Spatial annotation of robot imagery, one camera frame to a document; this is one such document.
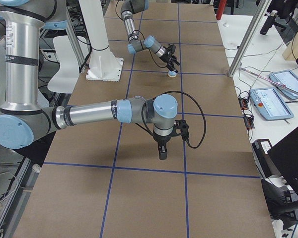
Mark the white camera pillar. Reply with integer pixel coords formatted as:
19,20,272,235
79,0,124,82

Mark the left black robot cable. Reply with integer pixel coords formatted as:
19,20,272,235
128,30,169,68

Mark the aluminium frame post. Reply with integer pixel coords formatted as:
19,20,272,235
227,0,272,78

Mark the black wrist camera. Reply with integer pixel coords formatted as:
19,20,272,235
166,44,176,55

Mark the black laptop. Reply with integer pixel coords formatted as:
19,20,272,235
268,127,298,195

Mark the brown paper table cover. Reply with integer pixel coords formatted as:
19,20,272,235
14,1,274,238

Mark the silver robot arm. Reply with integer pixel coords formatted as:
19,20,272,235
0,0,180,160

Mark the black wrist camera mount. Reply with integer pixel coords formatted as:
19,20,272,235
174,119,189,142

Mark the teach pendant tablet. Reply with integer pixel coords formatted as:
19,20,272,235
269,70,298,92
250,87,294,121

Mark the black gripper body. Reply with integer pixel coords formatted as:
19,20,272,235
153,133,171,153
161,51,176,66

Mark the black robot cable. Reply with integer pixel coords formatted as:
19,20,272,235
136,90,207,149
128,30,169,68

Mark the teach pendant tablet far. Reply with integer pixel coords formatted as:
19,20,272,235
269,70,298,92

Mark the white chair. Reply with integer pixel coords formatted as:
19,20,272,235
48,35,80,94

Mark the orange black usb hub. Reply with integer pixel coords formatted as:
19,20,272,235
238,97,255,130

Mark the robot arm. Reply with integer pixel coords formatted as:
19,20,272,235
119,0,180,77

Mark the teach pendant tablet near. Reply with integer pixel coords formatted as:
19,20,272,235
250,87,294,121

